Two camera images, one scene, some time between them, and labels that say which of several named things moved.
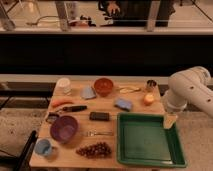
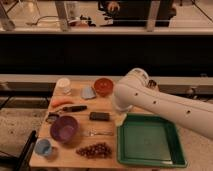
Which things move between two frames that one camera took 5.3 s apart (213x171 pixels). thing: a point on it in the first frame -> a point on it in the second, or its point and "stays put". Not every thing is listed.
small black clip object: x=52 y=116 stays put
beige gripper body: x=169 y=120 -> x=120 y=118
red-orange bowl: x=103 y=86 stays put
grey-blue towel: x=88 y=93 stays put
